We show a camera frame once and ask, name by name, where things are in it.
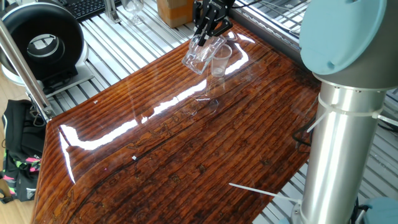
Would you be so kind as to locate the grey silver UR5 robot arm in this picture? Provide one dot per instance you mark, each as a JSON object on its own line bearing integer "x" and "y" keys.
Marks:
{"x": 335, "y": 155}

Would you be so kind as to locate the black backpack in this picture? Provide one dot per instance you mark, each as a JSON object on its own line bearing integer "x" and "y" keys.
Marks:
{"x": 21, "y": 130}

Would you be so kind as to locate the black keyboard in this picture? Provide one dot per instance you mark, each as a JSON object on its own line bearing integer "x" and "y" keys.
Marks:
{"x": 87, "y": 7}

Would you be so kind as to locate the aluminium table rail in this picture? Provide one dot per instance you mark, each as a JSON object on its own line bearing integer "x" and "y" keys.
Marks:
{"x": 264, "y": 28}

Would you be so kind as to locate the clear stemmed wine glass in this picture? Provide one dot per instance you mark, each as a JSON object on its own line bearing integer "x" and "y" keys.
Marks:
{"x": 133, "y": 6}

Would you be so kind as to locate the aluminium frame post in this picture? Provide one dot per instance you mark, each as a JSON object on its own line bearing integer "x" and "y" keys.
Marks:
{"x": 112, "y": 12}
{"x": 21, "y": 68}

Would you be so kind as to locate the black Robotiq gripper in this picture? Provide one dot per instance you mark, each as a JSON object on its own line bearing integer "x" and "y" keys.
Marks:
{"x": 220, "y": 9}

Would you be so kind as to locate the clear plain plastic cup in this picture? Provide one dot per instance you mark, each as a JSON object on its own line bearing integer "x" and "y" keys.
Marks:
{"x": 219, "y": 67}

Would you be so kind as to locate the glossy wood grain board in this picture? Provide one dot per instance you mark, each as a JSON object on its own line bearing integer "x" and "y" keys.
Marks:
{"x": 186, "y": 174}

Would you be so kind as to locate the brown cardboard box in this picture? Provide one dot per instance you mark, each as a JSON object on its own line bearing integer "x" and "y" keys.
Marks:
{"x": 174, "y": 12}

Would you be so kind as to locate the black round duct fan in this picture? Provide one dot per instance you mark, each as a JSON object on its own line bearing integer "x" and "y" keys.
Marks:
{"x": 18, "y": 28}

